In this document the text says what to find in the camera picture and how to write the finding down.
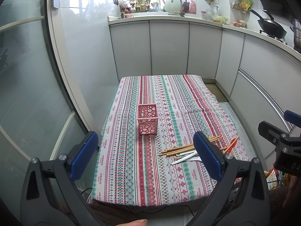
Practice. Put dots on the pink detergent bottle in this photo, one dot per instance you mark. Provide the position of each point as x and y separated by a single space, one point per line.
192 7

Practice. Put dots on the metal kitchen faucet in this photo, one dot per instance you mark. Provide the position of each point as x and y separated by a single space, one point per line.
178 8

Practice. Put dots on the potted plants on sill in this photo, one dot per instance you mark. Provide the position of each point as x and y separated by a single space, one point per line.
137 6

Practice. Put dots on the sliding glass door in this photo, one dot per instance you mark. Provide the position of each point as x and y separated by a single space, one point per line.
37 119

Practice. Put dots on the person's left thumb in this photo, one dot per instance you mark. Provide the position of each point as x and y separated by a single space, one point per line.
140 222

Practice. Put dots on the white kitchen cabinets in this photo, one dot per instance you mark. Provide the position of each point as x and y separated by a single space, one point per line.
259 75

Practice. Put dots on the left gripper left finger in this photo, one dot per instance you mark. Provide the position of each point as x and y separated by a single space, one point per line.
39 205

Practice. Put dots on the black wok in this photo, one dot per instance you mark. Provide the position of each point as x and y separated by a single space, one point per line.
270 26

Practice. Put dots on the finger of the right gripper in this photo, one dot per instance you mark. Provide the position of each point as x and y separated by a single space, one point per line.
292 118
277 136

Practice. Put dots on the pink perforated utensil holder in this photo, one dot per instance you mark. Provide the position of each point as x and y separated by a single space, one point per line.
147 117

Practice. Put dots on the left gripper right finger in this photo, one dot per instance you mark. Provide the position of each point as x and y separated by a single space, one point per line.
241 195

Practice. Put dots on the wooden chopstick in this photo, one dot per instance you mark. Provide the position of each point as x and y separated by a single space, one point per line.
211 139
234 145
179 151

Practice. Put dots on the pale green pot lid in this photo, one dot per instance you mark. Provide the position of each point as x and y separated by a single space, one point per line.
168 5

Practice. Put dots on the white plastic spoon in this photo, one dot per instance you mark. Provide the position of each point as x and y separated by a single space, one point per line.
184 158
185 154

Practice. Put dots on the patterned tablecloth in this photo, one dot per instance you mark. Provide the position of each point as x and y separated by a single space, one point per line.
130 170

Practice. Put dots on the red plastic spoon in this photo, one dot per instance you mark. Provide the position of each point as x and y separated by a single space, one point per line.
233 142

